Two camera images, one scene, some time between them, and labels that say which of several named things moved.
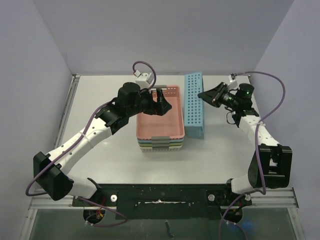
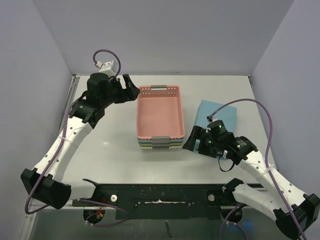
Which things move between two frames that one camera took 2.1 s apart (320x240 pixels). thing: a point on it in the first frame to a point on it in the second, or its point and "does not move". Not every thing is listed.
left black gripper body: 145,104 to 116,95
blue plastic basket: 193,105 to 228,115
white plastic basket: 174,149 does not move
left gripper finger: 163,107 to 134,94
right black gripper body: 218,94 to 199,142
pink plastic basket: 168,127 does not move
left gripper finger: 160,97 to 128,81
